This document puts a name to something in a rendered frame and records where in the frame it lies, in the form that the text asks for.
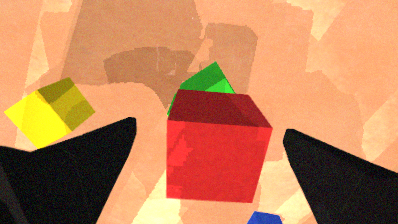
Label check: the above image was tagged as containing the yellow block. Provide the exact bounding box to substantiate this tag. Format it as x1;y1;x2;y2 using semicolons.
5;77;95;149

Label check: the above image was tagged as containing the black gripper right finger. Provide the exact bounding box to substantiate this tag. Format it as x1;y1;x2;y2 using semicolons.
283;129;398;224

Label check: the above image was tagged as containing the red block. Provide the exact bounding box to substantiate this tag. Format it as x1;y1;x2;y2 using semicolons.
166;89;273;203

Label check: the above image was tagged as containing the green block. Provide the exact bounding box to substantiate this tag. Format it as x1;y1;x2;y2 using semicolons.
167;65;235;116
179;61;218;89

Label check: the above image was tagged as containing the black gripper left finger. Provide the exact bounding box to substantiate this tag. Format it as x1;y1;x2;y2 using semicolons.
0;117;138;224

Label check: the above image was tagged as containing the blue cube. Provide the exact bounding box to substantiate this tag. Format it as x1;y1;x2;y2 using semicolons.
247;210;283;224

